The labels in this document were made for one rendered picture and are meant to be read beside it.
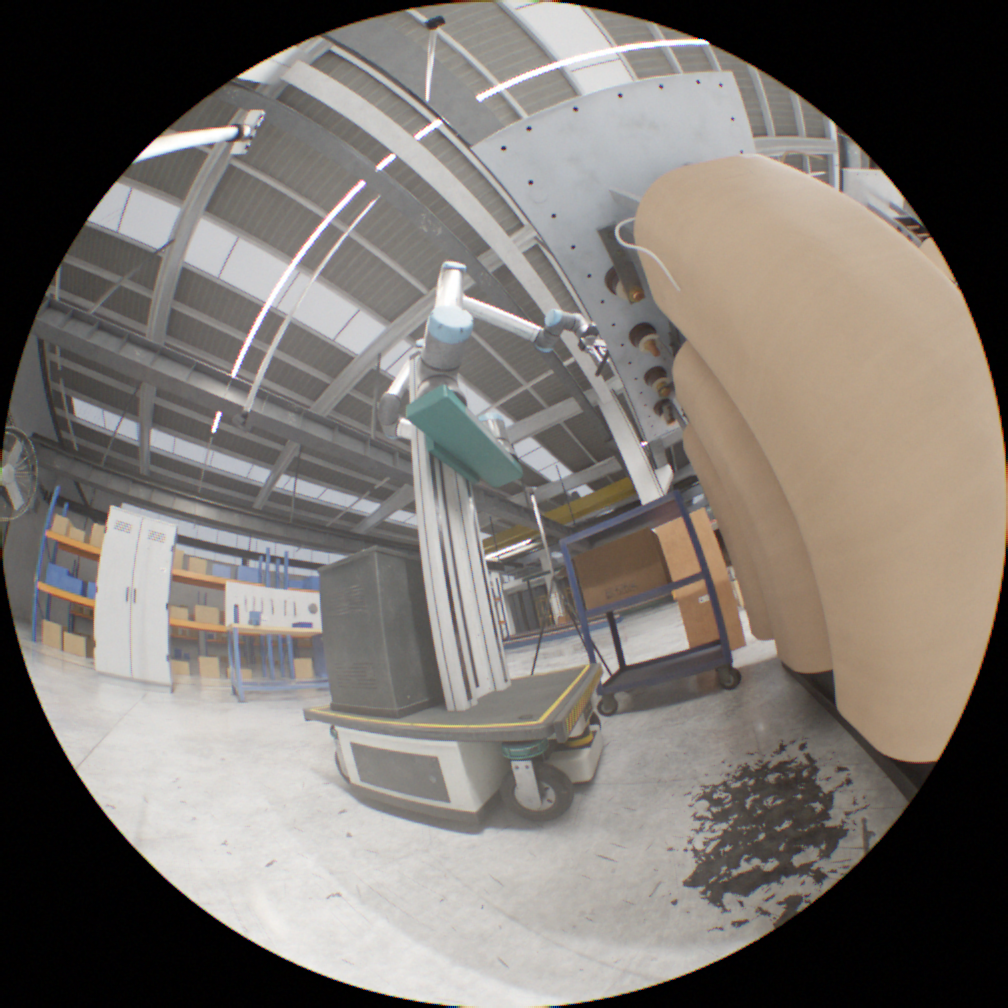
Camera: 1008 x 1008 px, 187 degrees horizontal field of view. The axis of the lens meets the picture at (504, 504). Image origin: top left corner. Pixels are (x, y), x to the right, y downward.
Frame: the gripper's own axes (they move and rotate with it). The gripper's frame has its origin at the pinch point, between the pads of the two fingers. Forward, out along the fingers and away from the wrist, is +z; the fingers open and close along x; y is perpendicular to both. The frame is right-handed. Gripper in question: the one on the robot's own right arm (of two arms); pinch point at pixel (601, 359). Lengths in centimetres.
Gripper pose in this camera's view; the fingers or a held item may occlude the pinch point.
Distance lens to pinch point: 145.3
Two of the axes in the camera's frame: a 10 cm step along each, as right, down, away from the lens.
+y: -1.5, 4.3, 8.9
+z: 2.0, 8.9, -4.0
